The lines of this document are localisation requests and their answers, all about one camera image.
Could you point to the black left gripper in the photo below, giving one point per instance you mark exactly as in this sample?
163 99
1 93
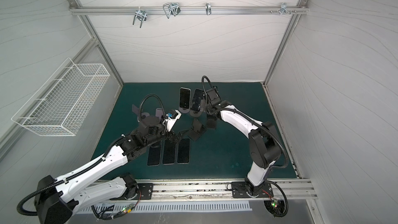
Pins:
171 138

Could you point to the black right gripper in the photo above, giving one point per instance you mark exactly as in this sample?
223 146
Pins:
198 103

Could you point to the purple phone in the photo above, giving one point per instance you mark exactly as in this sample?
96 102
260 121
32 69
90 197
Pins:
169 153

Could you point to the silver phone black screen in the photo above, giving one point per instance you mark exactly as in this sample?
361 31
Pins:
154 155

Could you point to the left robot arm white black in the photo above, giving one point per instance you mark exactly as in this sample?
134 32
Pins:
56 200

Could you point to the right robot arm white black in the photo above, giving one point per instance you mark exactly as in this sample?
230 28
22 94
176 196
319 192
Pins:
264 146

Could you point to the black folding phone stand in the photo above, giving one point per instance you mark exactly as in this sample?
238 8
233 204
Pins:
197 130

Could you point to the round grey stand back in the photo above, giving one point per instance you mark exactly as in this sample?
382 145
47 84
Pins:
195 114

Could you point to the pink phone on back stand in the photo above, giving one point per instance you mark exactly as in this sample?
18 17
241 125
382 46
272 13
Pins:
198 96

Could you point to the aluminium top cross bar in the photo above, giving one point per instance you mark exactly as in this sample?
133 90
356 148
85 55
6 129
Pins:
185 10

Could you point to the metal u-bolt clamp middle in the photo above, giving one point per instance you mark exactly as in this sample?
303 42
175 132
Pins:
171 9

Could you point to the metal u-bolt clamp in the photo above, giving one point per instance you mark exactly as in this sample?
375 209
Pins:
140 17
171 9

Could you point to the metal u-bolt clamp left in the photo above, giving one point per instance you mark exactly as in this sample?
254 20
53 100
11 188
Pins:
140 17

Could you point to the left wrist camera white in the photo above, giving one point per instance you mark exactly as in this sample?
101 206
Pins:
171 119

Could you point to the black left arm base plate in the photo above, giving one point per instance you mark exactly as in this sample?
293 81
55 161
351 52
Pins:
146 190

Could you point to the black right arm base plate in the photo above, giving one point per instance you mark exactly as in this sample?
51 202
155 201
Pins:
244 189

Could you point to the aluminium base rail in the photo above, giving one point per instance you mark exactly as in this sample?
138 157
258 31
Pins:
220 189

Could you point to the small metal bracket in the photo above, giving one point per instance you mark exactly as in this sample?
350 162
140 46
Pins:
208 9

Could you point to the black fan under rail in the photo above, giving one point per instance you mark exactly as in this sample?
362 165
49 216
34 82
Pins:
277 208

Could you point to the white slotted cable duct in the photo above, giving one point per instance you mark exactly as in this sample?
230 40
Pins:
193 207

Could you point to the white wire basket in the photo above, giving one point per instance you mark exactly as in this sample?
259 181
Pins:
60 106

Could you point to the metal bolt bracket right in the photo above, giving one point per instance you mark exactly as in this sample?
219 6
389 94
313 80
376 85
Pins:
283 10

